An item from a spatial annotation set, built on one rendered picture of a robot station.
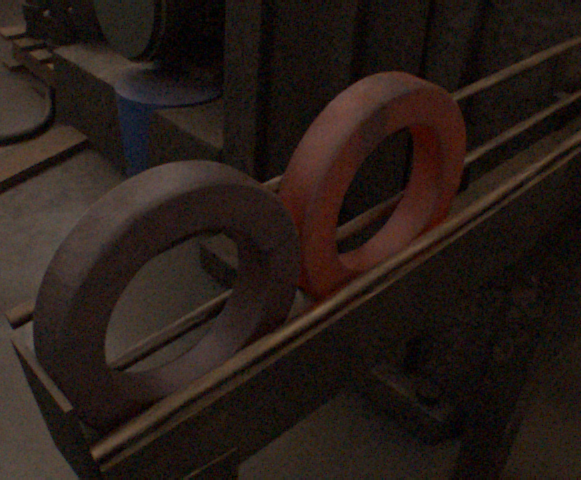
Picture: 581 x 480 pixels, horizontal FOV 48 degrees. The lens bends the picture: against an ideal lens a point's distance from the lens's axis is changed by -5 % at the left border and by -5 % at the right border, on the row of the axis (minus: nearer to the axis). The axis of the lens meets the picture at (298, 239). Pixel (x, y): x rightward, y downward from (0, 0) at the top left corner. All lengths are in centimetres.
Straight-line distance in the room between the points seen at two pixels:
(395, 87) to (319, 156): 7
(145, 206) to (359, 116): 16
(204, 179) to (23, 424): 93
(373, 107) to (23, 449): 92
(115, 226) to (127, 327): 105
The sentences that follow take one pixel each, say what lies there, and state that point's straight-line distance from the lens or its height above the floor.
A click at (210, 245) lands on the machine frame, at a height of 7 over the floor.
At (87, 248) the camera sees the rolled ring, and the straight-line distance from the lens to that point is 37.
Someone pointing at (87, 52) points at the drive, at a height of 25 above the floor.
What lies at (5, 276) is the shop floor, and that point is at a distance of 160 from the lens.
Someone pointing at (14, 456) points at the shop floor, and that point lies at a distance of 121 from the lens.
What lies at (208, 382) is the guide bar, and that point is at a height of 60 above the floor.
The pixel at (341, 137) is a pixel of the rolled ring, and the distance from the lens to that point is 45.
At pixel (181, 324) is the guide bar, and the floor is 59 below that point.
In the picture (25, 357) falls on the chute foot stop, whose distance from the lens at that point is 42.
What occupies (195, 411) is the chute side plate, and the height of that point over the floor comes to 59.
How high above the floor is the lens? 91
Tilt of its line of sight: 33 degrees down
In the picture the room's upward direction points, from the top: 5 degrees clockwise
